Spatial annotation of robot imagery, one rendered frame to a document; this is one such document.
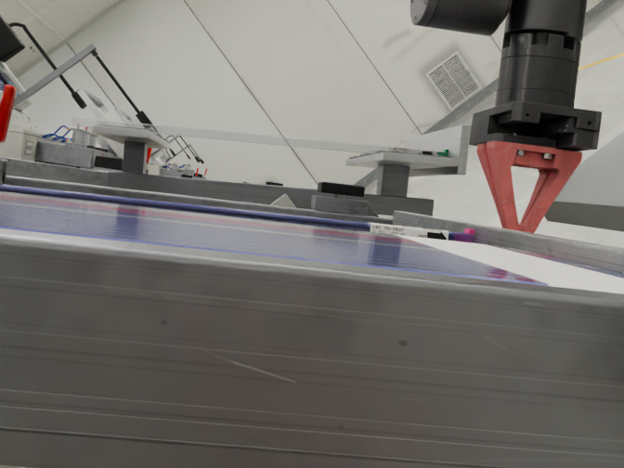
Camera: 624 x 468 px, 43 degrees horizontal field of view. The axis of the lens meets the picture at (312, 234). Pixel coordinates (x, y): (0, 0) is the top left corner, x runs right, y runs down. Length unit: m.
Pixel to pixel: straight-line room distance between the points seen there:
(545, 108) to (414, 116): 7.98
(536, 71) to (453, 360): 0.40
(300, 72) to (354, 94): 0.60
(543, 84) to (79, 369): 0.45
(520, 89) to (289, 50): 7.86
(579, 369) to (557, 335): 0.01
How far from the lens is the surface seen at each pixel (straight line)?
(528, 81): 0.61
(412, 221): 0.82
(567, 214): 1.10
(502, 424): 0.24
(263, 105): 8.35
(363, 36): 8.55
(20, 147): 1.92
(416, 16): 0.61
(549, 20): 0.61
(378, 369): 0.23
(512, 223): 0.62
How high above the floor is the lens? 0.87
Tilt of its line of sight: 6 degrees down
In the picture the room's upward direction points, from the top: 36 degrees counter-clockwise
